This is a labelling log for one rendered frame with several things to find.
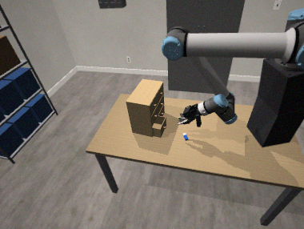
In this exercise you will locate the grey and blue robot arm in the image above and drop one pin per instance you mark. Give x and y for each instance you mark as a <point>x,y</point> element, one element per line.
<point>287,49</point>

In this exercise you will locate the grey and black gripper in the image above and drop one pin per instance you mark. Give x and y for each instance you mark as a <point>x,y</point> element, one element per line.
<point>189,115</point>

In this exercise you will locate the dark brown chest of drawers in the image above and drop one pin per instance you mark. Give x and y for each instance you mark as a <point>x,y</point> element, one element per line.
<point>138,106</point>

